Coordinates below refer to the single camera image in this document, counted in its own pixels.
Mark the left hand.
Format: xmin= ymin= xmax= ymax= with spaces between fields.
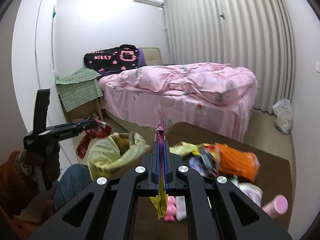
xmin=16 ymin=142 xmax=60 ymax=206

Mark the pink cylindrical bottle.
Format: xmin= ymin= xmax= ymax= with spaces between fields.
xmin=262 ymin=194 xmax=289 ymax=219

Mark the black Hello Kitty pillow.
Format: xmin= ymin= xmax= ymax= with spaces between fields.
xmin=84 ymin=44 xmax=139 ymax=75

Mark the wooden nightstand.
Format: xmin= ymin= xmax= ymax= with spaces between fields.
xmin=59 ymin=97 xmax=103 ymax=122

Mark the pink floral duvet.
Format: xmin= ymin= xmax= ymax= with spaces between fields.
xmin=113 ymin=62 xmax=258 ymax=106

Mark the white plastic bag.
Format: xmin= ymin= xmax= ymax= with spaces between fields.
xmin=272 ymin=99 xmax=293 ymax=134

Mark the bed with pink sheet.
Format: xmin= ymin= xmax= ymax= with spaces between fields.
xmin=99 ymin=73 xmax=254 ymax=141

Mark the green checked cloth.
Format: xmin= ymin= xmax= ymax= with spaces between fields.
xmin=55 ymin=68 xmax=103 ymax=112

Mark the pink yellow candy wrapper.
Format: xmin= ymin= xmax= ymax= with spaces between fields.
xmin=149 ymin=119 xmax=168 ymax=220

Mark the yellow-lined trash bin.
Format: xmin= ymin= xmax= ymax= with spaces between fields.
xmin=87 ymin=132 xmax=150 ymax=180

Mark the pink caterpillar toy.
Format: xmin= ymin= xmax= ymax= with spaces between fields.
xmin=163 ymin=196 xmax=177 ymax=222

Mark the white striped curtain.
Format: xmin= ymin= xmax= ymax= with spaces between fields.
xmin=164 ymin=0 xmax=296 ymax=113

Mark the white green paper packet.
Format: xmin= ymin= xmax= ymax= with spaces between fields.
xmin=175 ymin=196 xmax=187 ymax=222

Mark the beige headboard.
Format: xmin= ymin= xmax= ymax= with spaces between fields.
xmin=142 ymin=48 xmax=163 ymax=66

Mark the air conditioner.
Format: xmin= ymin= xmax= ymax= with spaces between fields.
xmin=133 ymin=0 xmax=163 ymax=8

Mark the orange snack bag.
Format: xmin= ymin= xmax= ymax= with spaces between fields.
xmin=215 ymin=143 xmax=260 ymax=183

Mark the yellow noodle packet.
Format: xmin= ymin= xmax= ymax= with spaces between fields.
xmin=169 ymin=142 xmax=200 ymax=158

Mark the blue white packet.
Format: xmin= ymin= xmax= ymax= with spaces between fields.
xmin=189 ymin=153 xmax=219 ymax=178

